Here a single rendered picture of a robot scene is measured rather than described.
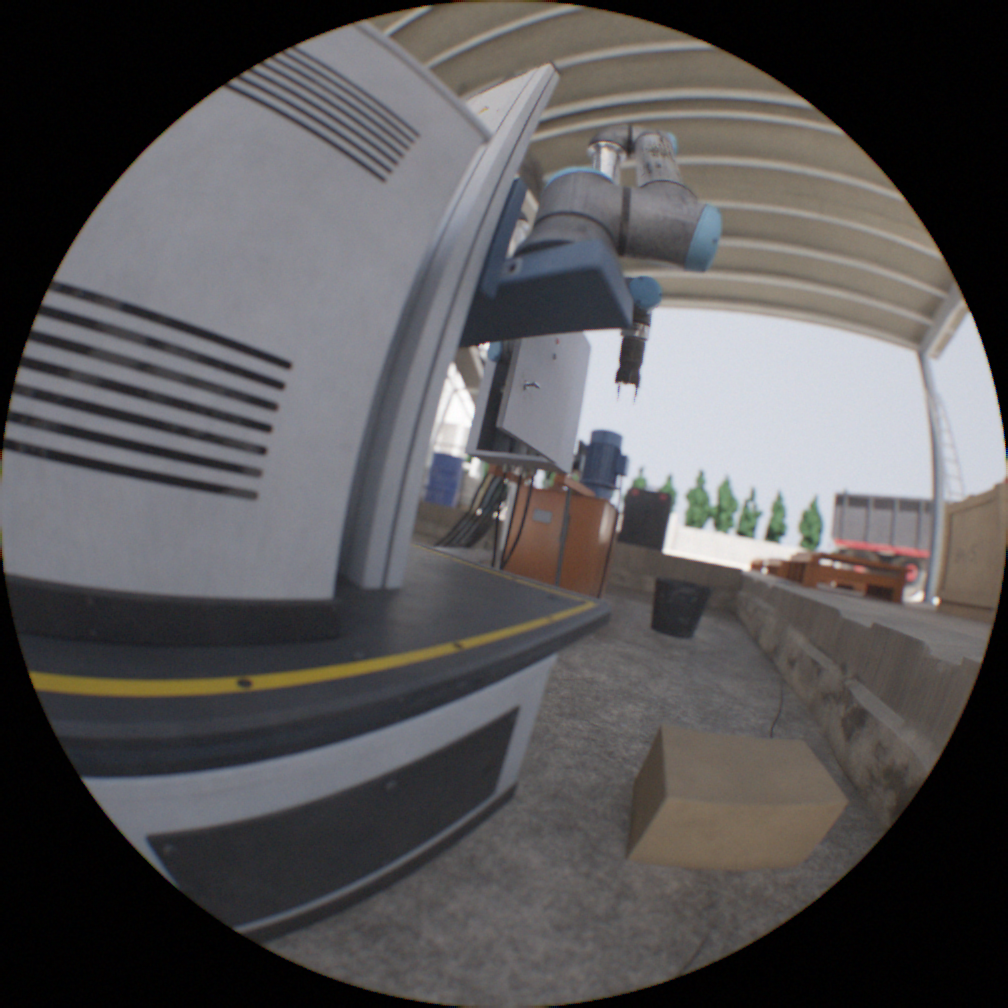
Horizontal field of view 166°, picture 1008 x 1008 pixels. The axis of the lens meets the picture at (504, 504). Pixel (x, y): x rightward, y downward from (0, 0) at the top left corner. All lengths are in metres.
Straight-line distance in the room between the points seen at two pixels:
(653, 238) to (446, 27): 4.48
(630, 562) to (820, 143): 5.68
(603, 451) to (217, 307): 1.90
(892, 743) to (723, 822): 0.48
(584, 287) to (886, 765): 1.04
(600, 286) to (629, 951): 0.82
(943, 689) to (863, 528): 8.18
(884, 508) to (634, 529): 6.70
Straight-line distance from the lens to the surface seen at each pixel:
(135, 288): 0.22
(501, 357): 1.32
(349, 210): 0.28
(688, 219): 0.68
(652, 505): 3.65
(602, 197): 0.68
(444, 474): 5.52
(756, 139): 5.41
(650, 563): 3.40
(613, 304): 0.55
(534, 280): 0.53
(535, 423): 1.05
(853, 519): 8.99
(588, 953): 0.49
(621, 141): 1.24
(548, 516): 1.76
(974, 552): 3.02
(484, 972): 0.45
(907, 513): 8.99
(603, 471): 1.97
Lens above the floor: 0.43
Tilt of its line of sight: 2 degrees up
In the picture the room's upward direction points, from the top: 12 degrees clockwise
